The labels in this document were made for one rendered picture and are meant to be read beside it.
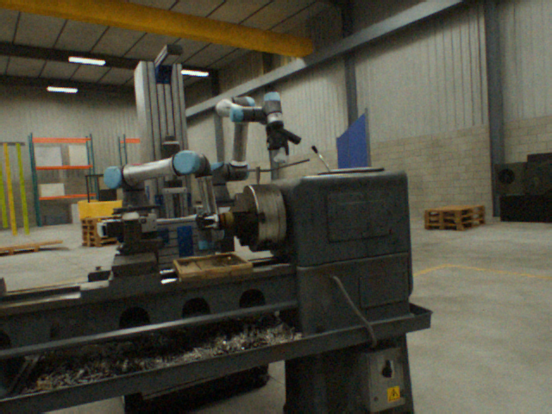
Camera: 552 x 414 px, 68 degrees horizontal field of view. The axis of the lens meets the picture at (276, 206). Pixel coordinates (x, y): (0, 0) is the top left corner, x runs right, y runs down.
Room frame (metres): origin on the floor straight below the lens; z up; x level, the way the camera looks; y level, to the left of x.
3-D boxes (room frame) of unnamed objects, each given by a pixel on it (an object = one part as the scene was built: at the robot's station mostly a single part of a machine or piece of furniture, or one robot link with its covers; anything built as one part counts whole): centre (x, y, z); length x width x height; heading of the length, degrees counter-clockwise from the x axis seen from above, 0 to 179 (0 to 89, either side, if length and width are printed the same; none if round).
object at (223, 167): (2.56, 0.35, 1.33); 0.13 x 0.12 x 0.14; 112
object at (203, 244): (2.10, 0.37, 0.98); 0.11 x 0.08 x 0.11; 166
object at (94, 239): (10.70, 4.36, 0.36); 1.26 x 0.86 x 0.73; 138
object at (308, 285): (2.05, -0.29, 0.43); 0.60 x 0.48 x 0.86; 109
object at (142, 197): (2.33, 0.80, 1.21); 0.15 x 0.15 x 0.10
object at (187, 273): (1.82, 0.32, 0.89); 0.36 x 0.30 x 0.04; 19
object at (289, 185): (2.05, -0.29, 1.06); 0.59 x 0.48 x 0.39; 109
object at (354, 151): (8.65, -1.62, 1.18); 4.12 x 0.80 x 2.35; 178
